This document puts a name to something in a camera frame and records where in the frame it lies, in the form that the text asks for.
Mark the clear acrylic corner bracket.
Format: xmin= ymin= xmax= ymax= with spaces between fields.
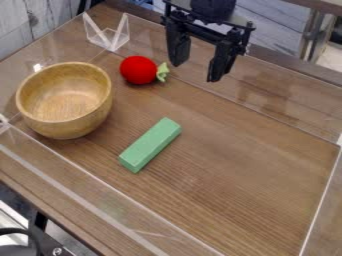
xmin=82 ymin=13 xmax=130 ymax=52

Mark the green rectangular block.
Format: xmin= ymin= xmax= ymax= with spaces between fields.
xmin=119 ymin=118 xmax=182 ymax=173

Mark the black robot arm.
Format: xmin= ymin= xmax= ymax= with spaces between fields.
xmin=162 ymin=0 xmax=257 ymax=82

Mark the black table leg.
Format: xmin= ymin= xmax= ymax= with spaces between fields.
xmin=27 ymin=209 xmax=78 ymax=256

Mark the metal chair frame background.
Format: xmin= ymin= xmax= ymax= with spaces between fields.
xmin=298 ymin=10 xmax=338 ymax=63

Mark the red plush strawberry toy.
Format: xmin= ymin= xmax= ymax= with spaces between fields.
xmin=119 ymin=56 xmax=170 ymax=85

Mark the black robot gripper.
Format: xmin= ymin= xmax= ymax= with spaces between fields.
xmin=162 ymin=0 xmax=257 ymax=82

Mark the brown wooden bowl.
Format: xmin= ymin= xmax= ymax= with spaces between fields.
xmin=16 ymin=62 xmax=114 ymax=139

